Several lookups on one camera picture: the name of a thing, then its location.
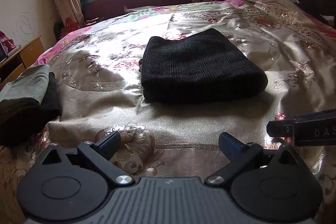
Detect wooden desk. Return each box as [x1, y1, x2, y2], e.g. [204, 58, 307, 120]
[1, 37, 45, 89]

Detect folded grey-green garment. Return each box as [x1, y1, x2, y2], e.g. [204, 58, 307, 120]
[1, 64, 50, 104]

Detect folded black garment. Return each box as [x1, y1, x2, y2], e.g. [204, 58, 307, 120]
[1, 72, 63, 148]

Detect floral satin bedspread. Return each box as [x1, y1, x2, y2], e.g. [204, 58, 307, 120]
[1, 0, 335, 223]

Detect pink bag on desk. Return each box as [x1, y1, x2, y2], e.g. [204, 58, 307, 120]
[0, 31, 16, 53]

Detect dark monitor on desk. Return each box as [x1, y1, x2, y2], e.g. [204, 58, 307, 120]
[0, 42, 8, 63]

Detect red shopping bag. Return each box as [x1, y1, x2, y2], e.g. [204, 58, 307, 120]
[60, 18, 79, 38]

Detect dark grey checked pants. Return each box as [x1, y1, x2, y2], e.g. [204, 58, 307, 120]
[139, 28, 268, 106]

